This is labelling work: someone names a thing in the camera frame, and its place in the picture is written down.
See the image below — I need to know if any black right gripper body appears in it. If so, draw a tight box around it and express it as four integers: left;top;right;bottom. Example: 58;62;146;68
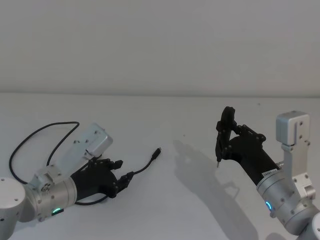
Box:
224;135;279;186

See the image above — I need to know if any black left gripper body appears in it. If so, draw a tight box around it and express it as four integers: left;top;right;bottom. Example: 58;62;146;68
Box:
70;163;119;201

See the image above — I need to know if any black pen-shaped tool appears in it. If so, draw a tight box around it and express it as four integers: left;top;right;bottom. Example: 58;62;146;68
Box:
214;129;223;169

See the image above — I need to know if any black cable with plug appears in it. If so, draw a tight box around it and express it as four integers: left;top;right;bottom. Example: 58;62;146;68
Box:
9;121;162;207

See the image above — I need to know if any white table cloth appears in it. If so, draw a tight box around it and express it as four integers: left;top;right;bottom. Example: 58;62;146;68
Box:
0;91;320;240

